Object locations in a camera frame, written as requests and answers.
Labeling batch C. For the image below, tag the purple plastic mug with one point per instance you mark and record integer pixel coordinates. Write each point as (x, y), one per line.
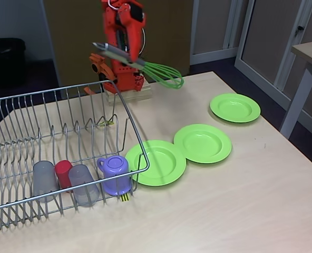
(116, 171)

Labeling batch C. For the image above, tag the red plastic cup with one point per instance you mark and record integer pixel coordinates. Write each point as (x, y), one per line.
(63, 171)

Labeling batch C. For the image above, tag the grey translucent plastic cup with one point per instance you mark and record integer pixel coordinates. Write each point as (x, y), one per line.
(44, 179)
(83, 185)

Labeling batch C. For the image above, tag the orange plastic clamp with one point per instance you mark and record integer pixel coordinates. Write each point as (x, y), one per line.
(103, 68)

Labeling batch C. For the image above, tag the yellow black striped tape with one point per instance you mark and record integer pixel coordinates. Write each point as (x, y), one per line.
(125, 198)

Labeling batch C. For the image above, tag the green plastic plate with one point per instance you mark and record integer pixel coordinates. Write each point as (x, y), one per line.
(202, 144)
(161, 163)
(235, 107)

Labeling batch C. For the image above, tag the black cabinet key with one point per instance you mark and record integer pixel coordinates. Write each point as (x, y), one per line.
(300, 27)

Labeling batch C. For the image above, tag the brown cork board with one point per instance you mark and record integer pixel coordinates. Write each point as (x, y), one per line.
(177, 39)

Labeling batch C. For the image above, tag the black trash bin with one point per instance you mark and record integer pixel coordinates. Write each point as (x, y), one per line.
(5, 60)

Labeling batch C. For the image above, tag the red robot arm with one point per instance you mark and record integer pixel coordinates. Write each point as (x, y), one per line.
(109, 26)

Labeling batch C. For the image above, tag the white framed cabinet with lock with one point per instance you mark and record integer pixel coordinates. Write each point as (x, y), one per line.
(272, 31)

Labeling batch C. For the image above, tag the green yellow twist tie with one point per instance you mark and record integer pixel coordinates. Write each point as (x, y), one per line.
(107, 123)

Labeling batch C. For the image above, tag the beige desk with grey leg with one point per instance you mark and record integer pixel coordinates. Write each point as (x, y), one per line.
(311, 52)

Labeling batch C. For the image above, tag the wooden base block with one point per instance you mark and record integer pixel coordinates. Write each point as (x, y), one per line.
(135, 95)

